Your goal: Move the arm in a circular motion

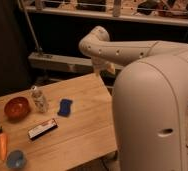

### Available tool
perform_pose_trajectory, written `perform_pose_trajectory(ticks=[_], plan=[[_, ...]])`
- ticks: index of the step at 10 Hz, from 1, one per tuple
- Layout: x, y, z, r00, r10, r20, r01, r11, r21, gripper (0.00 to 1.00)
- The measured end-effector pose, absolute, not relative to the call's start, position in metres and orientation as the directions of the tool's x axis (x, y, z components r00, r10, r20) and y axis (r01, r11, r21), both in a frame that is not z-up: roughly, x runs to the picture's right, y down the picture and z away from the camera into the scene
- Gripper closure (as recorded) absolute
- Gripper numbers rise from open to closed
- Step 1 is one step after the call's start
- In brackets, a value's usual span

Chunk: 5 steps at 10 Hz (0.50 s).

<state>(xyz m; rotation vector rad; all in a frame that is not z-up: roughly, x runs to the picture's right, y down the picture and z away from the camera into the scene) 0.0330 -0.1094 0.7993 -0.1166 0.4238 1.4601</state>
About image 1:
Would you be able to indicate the black rectangular snack bar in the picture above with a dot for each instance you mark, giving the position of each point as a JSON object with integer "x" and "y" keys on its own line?
{"x": 42, "y": 128}

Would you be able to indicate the blue sponge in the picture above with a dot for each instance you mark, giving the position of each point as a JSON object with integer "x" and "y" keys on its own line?
{"x": 65, "y": 107}

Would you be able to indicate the orange red bowl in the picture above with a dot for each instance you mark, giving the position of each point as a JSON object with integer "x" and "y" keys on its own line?
{"x": 17, "y": 108}

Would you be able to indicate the small clear plastic bottle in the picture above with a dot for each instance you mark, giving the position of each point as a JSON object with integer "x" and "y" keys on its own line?
{"x": 39, "y": 99}

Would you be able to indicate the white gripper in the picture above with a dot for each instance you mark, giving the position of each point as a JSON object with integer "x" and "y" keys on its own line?
{"x": 101, "y": 64}

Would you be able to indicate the wooden table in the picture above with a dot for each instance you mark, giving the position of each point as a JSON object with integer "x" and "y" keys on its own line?
{"x": 86, "y": 134}

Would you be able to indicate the orange toy carrot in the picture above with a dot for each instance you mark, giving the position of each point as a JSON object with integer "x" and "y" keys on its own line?
{"x": 3, "y": 144}

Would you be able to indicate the grey metal pole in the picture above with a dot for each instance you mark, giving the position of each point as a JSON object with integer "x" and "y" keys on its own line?
{"x": 37, "y": 46}

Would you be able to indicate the white wall shelf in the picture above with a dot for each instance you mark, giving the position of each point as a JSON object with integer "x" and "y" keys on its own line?
{"x": 111, "y": 13}

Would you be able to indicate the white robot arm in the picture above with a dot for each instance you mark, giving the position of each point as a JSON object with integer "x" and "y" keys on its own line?
{"x": 150, "y": 100}

